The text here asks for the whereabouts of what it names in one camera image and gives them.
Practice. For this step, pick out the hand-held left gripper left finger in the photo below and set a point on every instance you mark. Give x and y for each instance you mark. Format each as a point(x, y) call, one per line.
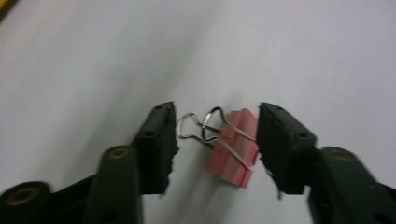
point(155, 149)

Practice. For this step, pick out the yellow storage organizer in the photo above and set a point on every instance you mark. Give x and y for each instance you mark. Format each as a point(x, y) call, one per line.
point(5, 7)

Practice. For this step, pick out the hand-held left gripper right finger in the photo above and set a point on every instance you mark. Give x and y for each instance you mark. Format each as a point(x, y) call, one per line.
point(286, 149)

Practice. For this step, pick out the pink binder clip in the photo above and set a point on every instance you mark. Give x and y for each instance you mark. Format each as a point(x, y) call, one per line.
point(236, 155)

